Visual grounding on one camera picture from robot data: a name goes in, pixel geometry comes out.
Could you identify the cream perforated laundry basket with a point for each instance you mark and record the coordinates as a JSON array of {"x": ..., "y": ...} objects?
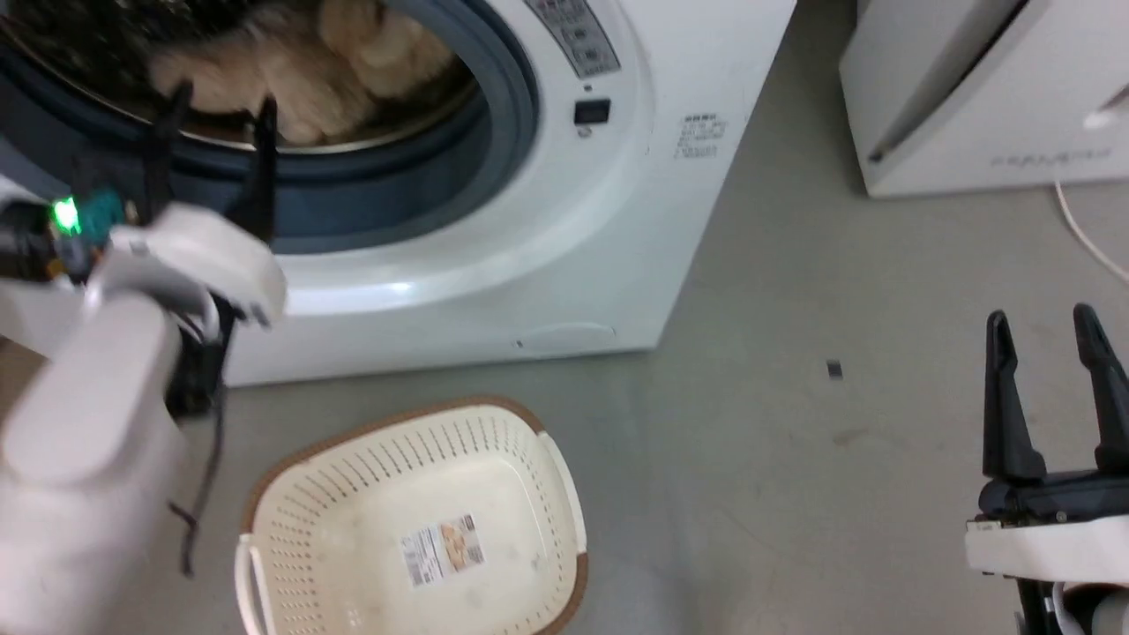
[{"x": 414, "y": 520}]

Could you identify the small dark floor scrap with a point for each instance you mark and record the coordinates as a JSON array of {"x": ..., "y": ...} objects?
[{"x": 834, "y": 369}]

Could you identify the white paper product label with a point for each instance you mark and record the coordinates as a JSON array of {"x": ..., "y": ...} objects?
[{"x": 442, "y": 549}]

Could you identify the beige fluffy laundry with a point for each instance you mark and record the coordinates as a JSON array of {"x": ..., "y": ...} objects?
[{"x": 344, "y": 62}]

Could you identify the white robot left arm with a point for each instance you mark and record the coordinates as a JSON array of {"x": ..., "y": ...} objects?
[{"x": 79, "y": 459}]

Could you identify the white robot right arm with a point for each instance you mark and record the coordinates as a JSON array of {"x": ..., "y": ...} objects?
[{"x": 1080, "y": 613}]

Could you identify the white front-load washing machine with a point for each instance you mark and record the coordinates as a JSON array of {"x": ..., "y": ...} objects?
[{"x": 564, "y": 220}]

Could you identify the white box appliance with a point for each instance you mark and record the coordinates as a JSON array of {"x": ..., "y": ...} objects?
[{"x": 988, "y": 88}]

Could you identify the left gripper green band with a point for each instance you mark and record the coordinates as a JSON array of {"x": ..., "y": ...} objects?
[{"x": 93, "y": 216}]

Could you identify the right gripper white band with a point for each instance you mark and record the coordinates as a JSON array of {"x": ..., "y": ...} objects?
[{"x": 1050, "y": 520}]

